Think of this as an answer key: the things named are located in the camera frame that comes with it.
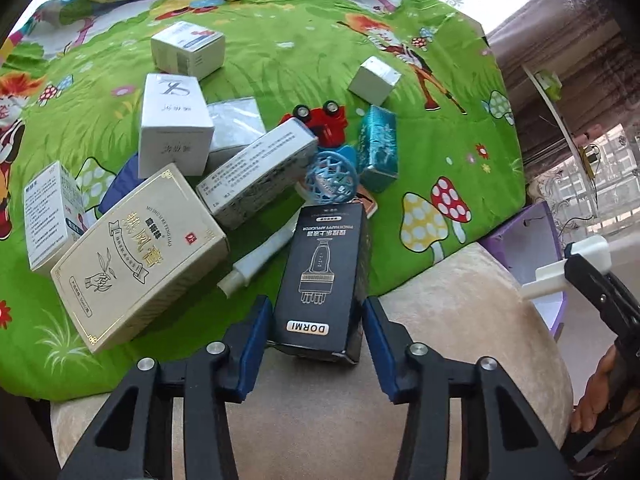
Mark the blue lattice ball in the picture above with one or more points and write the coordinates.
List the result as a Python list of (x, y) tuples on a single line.
[(315, 180)]

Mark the small white cube box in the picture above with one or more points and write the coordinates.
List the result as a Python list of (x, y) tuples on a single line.
[(372, 80)]

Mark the person's right hand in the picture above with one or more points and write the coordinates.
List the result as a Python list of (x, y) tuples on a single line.
[(592, 405)]

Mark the green item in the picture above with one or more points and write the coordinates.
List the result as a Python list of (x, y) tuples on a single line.
[(552, 85)]

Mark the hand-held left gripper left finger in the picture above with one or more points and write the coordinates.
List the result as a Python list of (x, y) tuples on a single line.
[(254, 345)]

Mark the silver grey box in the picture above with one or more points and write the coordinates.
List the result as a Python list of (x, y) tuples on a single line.
[(235, 125)]

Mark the teal patterned box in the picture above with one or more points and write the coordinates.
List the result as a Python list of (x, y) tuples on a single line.
[(380, 150)]

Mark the beige gold-print box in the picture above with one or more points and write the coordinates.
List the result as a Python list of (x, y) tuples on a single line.
[(135, 260)]

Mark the window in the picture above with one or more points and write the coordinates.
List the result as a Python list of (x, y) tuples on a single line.
[(615, 160)]

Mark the orange card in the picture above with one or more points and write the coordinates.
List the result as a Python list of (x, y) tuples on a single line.
[(369, 205)]

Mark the brown curtain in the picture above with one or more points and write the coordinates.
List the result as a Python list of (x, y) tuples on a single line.
[(565, 35)]

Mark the white round table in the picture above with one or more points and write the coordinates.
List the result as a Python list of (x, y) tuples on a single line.
[(562, 122)]

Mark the black cardboard box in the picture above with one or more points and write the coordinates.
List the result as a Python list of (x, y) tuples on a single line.
[(320, 270)]

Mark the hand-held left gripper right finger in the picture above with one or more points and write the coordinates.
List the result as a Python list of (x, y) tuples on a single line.
[(381, 350)]

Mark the green printed blanket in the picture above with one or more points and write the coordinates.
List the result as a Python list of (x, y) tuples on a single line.
[(300, 60)]

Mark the white box blue red label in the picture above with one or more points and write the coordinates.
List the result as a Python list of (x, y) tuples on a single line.
[(185, 50)]

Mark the white box with cursive mark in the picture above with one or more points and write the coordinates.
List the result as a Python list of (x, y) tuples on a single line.
[(172, 125)]

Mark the purple storage box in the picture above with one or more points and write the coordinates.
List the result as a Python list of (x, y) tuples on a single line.
[(530, 240)]

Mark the white plastic item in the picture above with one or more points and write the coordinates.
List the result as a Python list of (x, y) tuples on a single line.
[(550, 277)]

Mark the red toy car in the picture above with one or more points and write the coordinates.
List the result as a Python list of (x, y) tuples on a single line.
[(327, 125)]

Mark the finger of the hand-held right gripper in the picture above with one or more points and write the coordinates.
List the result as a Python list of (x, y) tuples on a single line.
[(605, 295)]

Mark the long white speckled box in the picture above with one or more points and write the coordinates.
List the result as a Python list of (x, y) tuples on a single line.
[(255, 175)]

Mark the white box with blue label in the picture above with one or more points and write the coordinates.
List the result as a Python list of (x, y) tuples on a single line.
[(47, 210)]

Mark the white tube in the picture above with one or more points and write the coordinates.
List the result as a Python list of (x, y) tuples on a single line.
[(250, 265)]

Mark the light blue plastic toy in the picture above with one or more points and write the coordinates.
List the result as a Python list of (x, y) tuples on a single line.
[(348, 155)]

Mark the dark blue item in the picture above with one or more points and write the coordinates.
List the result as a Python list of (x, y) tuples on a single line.
[(122, 185)]

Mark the sheer lace curtain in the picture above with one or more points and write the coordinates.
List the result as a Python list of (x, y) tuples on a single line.
[(545, 190)]

